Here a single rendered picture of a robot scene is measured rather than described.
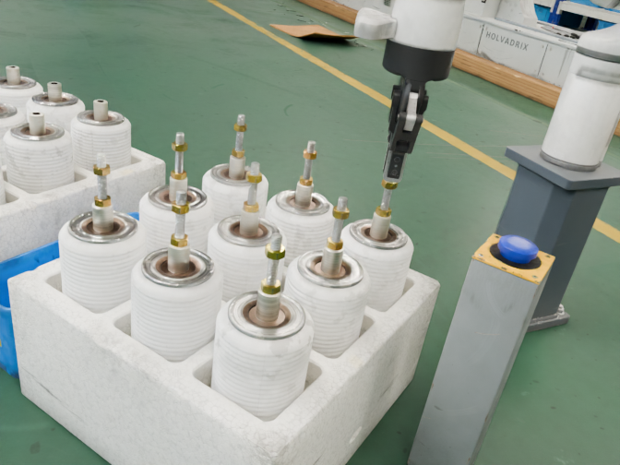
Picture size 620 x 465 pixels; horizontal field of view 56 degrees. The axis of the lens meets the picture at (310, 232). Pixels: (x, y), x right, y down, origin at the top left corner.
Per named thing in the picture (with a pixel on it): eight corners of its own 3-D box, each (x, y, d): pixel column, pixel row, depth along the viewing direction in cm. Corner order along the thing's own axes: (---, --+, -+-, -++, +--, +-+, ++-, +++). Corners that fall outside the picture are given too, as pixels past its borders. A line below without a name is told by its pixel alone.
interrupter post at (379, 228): (378, 231, 76) (384, 208, 75) (390, 240, 75) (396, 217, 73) (364, 233, 75) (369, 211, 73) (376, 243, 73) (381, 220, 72)
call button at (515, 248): (500, 245, 63) (506, 230, 62) (537, 260, 62) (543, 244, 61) (489, 259, 60) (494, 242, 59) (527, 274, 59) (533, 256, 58)
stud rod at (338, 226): (330, 262, 64) (342, 200, 61) (326, 257, 65) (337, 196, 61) (338, 260, 65) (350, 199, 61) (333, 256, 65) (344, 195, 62)
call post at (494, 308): (427, 432, 80) (492, 234, 65) (475, 459, 77) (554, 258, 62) (405, 464, 74) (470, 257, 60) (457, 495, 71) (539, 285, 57)
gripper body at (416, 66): (462, 49, 59) (439, 137, 64) (452, 35, 67) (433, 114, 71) (389, 37, 59) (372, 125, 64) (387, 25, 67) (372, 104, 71)
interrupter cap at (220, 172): (200, 170, 85) (201, 166, 85) (245, 164, 90) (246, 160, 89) (225, 191, 80) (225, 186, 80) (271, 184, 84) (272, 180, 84)
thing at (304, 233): (299, 288, 94) (315, 185, 86) (329, 322, 87) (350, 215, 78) (244, 298, 89) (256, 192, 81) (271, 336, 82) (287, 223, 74)
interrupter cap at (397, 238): (380, 219, 79) (382, 215, 79) (419, 245, 74) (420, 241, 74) (337, 228, 75) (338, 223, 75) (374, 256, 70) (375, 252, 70)
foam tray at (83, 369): (220, 278, 106) (227, 188, 97) (412, 379, 89) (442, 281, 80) (20, 393, 76) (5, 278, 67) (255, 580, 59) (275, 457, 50)
